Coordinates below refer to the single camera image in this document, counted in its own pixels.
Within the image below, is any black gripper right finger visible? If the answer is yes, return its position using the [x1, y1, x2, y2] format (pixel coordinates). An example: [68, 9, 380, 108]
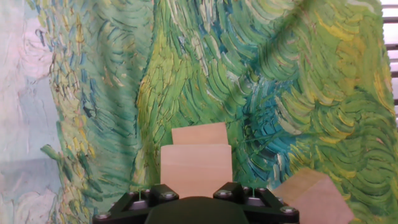
[213, 182, 300, 224]

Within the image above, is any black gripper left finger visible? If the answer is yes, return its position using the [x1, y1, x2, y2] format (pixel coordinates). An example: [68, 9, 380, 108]
[92, 183, 180, 224]

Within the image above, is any wooden cube block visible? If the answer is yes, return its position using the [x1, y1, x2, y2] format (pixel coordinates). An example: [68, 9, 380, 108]
[160, 144, 233, 199]
[171, 122, 229, 146]
[272, 167, 356, 224]

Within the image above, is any green blue painted cloth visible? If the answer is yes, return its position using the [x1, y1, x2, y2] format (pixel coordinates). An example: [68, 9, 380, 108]
[0, 0, 398, 224]

